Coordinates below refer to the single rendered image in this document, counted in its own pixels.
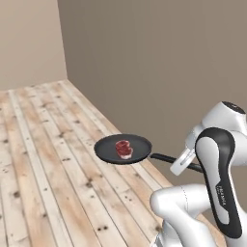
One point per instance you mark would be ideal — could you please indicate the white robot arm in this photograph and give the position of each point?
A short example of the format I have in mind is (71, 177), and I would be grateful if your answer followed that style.
(222, 167)

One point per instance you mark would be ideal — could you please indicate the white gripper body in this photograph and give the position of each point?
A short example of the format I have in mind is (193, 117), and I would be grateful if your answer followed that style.
(182, 159)

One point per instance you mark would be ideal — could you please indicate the red raw steak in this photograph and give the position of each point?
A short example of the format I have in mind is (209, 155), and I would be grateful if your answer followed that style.
(124, 149)

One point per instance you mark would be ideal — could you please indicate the black frying pan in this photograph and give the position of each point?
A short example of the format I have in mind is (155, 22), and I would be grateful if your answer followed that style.
(109, 151)

